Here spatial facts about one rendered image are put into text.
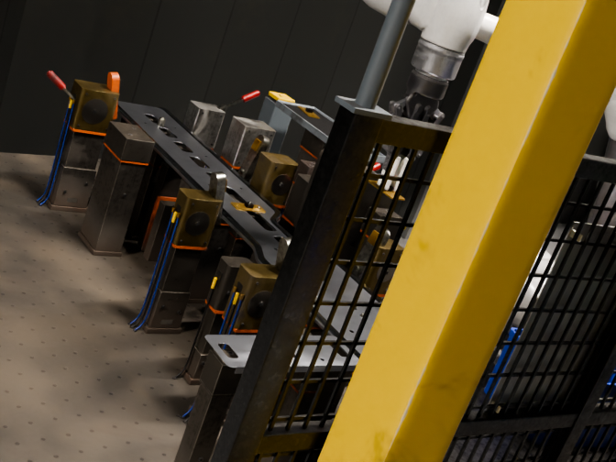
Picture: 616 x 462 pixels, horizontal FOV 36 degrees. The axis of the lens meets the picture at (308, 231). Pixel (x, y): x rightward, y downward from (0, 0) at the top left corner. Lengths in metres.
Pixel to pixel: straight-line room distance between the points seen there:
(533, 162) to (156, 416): 1.15
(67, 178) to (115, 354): 0.74
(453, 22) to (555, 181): 0.80
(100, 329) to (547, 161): 1.39
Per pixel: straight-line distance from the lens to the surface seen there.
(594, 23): 0.95
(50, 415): 1.85
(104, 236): 2.49
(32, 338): 2.07
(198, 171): 2.40
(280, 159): 2.44
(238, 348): 1.61
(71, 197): 2.71
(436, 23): 1.76
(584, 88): 0.97
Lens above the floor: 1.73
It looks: 19 degrees down
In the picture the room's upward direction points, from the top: 20 degrees clockwise
